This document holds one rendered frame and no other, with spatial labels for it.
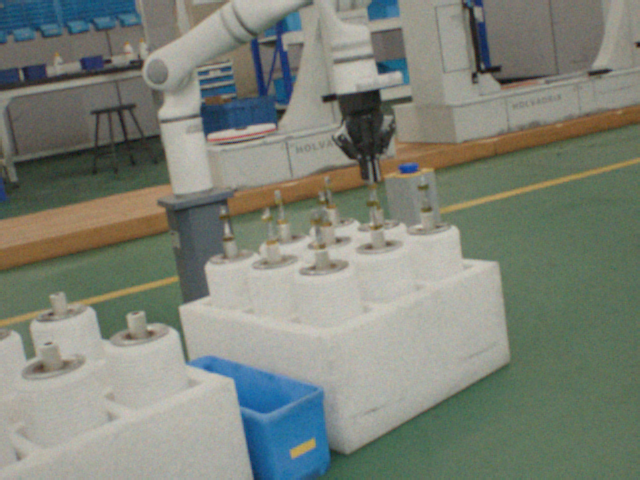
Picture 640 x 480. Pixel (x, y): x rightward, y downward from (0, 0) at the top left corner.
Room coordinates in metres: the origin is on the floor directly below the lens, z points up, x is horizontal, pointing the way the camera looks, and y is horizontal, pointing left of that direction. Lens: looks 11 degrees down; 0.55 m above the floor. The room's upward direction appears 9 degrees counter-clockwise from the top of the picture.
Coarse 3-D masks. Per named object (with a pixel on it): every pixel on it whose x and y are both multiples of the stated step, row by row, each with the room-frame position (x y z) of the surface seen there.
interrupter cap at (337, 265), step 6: (312, 264) 1.27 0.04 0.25; (336, 264) 1.25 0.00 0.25; (342, 264) 1.24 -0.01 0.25; (348, 264) 1.24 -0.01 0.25; (300, 270) 1.24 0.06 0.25; (306, 270) 1.24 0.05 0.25; (312, 270) 1.25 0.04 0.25; (324, 270) 1.22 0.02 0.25; (330, 270) 1.22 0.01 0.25; (336, 270) 1.22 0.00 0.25
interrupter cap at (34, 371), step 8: (40, 360) 0.99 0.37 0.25; (64, 360) 0.99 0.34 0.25; (72, 360) 0.98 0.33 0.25; (80, 360) 0.97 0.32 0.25; (24, 368) 0.97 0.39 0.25; (32, 368) 0.97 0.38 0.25; (40, 368) 0.97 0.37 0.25; (64, 368) 0.95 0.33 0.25; (72, 368) 0.94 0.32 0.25; (24, 376) 0.94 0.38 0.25; (32, 376) 0.94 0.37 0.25; (40, 376) 0.93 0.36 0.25; (48, 376) 0.93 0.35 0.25; (56, 376) 0.93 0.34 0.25
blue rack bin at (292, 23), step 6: (306, 6) 7.02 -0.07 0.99; (294, 12) 6.57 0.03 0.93; (288, 18) 6.56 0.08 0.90; (294, 18) 6.57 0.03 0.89; (282, 24) 6.62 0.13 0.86; (288, 24) 6.56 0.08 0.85; (294, 24) 6.58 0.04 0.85; (300, 24) 6.60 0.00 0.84; (270, 30) 6.85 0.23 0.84; (288, 30) 6.56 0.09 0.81; (294, 30) 6.58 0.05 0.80; (300, 30) 6.61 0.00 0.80; (270, 36) 6.88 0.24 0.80
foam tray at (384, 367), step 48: (432, 288) 1.30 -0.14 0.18; (480, 288) 1.36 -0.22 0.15; (192, 336) 1.41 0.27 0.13; (240, 336) 1.30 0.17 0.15; (288, 336) 1.21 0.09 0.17; (336, 336) 1.15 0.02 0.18; (384, 336) 1.21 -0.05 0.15; (432, 336) 1.27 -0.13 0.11; (480, 336) 1.35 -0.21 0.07; (336, 384) 1.14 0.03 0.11; (384, 384) 1.20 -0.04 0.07; (432, 384) 1.26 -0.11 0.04; (336, 432) 1.15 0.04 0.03; (384, 432) 1.19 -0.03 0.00
